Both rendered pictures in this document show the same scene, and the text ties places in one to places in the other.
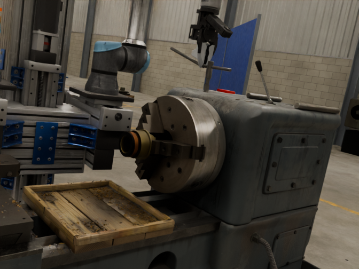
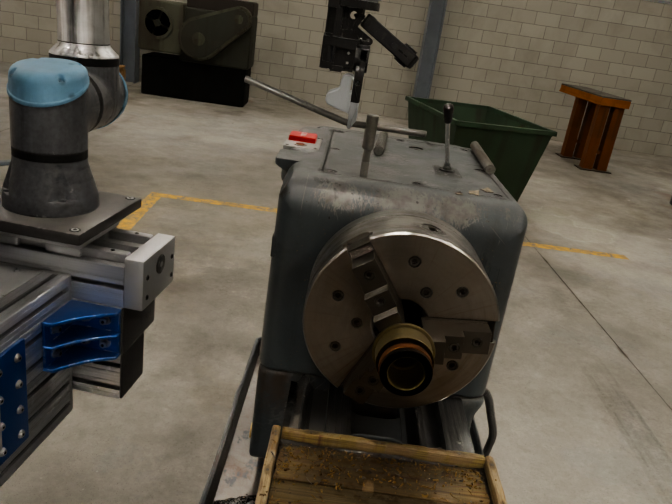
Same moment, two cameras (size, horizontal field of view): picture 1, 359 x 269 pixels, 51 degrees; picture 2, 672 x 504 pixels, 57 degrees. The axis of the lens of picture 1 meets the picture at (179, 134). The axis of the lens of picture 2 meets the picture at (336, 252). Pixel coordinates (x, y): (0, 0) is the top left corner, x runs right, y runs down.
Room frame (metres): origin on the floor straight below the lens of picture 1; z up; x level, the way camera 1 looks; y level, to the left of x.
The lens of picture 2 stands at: (0.67, 0.79, 1.53)
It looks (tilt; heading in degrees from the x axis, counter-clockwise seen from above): 21 degrees down; 312
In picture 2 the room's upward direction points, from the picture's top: 9 degrees clockwise
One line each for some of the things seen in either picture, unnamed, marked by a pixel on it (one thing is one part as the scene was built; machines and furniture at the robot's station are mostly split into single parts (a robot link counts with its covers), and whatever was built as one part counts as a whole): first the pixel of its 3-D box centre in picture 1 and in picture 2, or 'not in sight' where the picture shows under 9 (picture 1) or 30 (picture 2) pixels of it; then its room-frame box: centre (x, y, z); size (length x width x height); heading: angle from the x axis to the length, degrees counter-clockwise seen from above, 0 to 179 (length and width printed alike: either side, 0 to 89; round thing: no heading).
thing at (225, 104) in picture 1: (246, 147); (380, 240); (1.50, -0.28, 1.06); 0.59 x 0.48 x 0.39; 133
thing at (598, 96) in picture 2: not in sight; (584, 125); (4.47, -8.44, 0.50); 1.61 x 0.44 x 1.00; 135
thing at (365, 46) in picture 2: (205, 26); (349, 37); (1.45, -0.03, 1.49); 0.09 x 0.08 x 0.12; 42
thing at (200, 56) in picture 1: (197, 54); (342, 101); (1.43, -0.01, 1.39); 0.06 x 0.03 x 0.09; 42
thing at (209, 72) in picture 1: (208, 76); (368, 146); (1.40, -0.07, 1.31); 0.02 x 0.02 x 0.12
